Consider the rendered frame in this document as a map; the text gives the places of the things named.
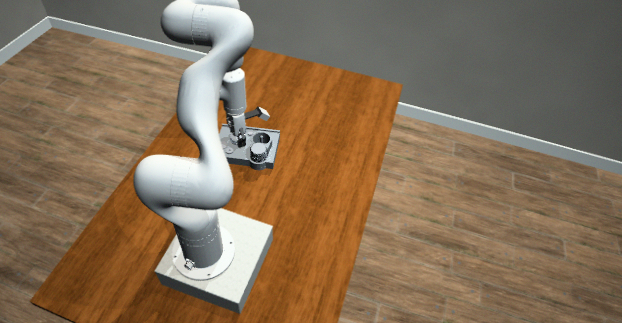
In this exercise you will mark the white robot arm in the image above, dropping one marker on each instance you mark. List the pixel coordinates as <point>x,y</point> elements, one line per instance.
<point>188,191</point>

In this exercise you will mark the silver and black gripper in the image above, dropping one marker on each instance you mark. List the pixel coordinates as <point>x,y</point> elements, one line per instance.
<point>237,123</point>

